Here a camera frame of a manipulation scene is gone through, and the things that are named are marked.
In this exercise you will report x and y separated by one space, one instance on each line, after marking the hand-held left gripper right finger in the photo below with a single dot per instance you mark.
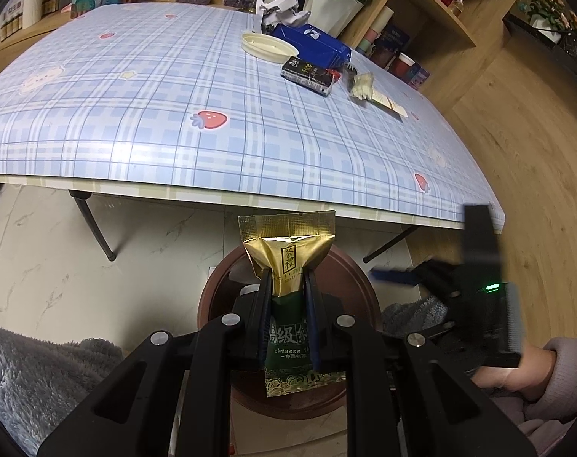
314 323

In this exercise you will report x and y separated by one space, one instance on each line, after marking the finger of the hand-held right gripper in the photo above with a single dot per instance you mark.
393 273

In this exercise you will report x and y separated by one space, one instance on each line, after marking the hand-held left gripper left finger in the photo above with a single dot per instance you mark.
262 323

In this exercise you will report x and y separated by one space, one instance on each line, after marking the brown trash bin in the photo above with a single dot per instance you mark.
352 290

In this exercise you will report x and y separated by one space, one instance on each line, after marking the gold green tea packet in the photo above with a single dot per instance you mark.
288 266

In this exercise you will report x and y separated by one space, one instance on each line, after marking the white paper card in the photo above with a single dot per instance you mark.
390 104

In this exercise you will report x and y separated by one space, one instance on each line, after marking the white tissue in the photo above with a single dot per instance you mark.
363 86

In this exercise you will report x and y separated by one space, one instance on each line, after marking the black tissue packet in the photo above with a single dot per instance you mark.
309 74

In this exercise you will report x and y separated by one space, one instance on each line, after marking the cream plastic lid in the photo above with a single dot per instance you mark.
269 46

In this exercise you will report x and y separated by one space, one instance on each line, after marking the white paper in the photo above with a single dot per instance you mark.
279 9

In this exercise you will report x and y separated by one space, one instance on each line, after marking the person's right forearm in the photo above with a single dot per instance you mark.
569 381

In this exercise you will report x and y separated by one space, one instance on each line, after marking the person's right hand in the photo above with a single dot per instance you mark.
526 376

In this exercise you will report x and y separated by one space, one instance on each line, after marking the black table leg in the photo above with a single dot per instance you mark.
393 243
93 228

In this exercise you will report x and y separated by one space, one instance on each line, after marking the grey fluffy cloth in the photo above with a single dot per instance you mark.
31 376
417 314

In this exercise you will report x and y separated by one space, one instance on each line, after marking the small purple box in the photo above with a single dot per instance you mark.
421 78

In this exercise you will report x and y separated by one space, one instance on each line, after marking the red paper cup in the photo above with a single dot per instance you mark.
405 65

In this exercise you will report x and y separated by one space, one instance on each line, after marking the dark blue print box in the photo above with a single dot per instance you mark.
394 43

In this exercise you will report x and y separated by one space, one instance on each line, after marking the stack of pastel cups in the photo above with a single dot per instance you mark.
374 31

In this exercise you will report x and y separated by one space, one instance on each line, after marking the blue carton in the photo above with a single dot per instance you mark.
312 43

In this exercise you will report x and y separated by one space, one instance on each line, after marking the blue plaid tablecloth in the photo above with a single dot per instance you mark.
150 104

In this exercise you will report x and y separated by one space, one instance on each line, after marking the wooden shelf unit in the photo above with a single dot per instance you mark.
431 19

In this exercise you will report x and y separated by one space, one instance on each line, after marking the red rose plant white pot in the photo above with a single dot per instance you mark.
326 9

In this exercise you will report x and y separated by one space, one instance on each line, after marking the clear glass bottle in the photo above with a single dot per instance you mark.
456 7

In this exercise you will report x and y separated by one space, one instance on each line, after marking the peach rose plant white pot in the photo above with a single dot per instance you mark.
548 14

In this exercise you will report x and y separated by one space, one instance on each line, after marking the white green box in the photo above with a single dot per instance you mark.
55 1
12 9

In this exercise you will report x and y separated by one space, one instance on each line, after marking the row of small brown bottles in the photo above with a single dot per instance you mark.
10 27

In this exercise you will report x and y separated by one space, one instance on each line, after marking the white ribbed vase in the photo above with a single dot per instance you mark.
32 9

